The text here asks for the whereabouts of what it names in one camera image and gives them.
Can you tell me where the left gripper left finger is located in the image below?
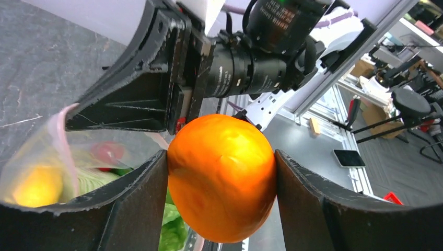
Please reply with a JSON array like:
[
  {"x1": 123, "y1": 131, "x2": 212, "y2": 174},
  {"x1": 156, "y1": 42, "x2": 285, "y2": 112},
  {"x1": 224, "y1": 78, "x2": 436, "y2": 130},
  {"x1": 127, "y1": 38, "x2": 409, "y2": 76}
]
[{"x1": 1, "y1": 150, "x2": 168, "y2": 250}]

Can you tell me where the yellow lemon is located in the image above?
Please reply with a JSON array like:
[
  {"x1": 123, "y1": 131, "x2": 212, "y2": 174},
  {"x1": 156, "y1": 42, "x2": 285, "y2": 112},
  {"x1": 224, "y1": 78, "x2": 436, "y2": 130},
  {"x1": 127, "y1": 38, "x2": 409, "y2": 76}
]
[{"x1": 12, "y1": 165, "x2": 63, "y2": 208}]

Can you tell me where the clear zip top bag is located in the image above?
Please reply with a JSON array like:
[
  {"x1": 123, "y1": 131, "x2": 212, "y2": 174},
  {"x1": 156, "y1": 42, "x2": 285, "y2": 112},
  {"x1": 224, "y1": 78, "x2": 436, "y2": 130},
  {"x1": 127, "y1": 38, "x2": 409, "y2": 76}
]
[{"x1": 1, "y1": 106, "x2": 204, "y2": 250}]

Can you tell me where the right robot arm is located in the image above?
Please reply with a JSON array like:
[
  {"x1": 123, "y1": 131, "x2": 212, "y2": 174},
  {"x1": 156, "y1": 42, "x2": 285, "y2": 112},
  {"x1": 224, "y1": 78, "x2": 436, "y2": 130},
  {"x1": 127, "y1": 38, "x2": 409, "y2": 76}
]
[{"x1": 65, "y1": 1, "x2": 376, "y2": 134}]

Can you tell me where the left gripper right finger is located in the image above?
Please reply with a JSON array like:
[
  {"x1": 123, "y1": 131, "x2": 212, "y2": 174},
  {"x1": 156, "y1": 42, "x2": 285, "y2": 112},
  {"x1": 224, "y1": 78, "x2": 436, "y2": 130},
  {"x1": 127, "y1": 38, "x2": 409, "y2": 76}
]
[{"x1": 275, "y1": 150, "x2": 442, "y2": 250}]

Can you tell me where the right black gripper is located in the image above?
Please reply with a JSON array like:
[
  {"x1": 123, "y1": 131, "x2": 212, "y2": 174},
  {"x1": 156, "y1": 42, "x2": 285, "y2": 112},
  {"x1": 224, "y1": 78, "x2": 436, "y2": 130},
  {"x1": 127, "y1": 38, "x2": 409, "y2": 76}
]
[{"x1": 65, "y1": 1, "x2": 215, "y2": 135}]

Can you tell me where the black tablet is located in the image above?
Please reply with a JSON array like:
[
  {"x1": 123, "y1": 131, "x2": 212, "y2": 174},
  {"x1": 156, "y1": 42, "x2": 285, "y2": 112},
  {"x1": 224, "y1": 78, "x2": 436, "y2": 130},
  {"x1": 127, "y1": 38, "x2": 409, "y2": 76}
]
[{"x1": 333, "y1": 150, "x2": 366, "y2": 168}]

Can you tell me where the green napa cabbage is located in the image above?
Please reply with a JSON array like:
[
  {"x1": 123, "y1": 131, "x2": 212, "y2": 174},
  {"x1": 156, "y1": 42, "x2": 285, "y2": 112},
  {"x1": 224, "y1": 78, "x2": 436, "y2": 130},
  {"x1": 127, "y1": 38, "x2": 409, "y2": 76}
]
[{"x1": 77, "y1": 168, "x2": 188, "y2": 251}]

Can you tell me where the orange bell pepper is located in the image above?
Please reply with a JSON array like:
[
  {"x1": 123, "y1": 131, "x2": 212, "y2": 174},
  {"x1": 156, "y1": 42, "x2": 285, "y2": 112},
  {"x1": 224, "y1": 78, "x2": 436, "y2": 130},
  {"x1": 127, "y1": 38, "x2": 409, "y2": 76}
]
[{"x1": 167, "y1": 114, "x2": 277, "y2": 243}]

